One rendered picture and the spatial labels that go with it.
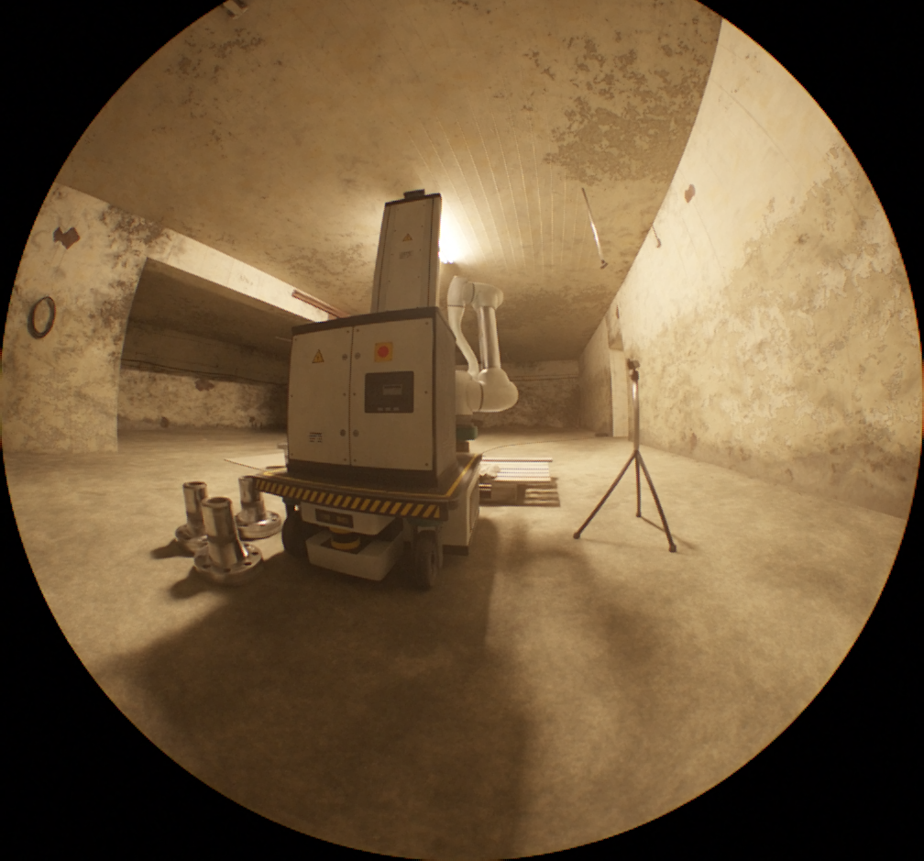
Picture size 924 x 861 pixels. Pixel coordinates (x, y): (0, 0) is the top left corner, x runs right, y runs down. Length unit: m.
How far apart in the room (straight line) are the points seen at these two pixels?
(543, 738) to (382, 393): 0.89
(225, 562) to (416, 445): 0.74
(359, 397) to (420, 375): 0.20
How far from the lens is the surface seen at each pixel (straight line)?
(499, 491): 1.68
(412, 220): 1.65
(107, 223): 4.78
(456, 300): 1.59
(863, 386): 1.92
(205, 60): 3.03
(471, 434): 1.28
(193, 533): 1.28
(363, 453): 0.85
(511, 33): 2.50
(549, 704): 0.61
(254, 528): 1.30
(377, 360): 0.84
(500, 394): 1.37
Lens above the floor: 0.52
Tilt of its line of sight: 4 degrees up
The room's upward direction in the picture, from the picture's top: straight up
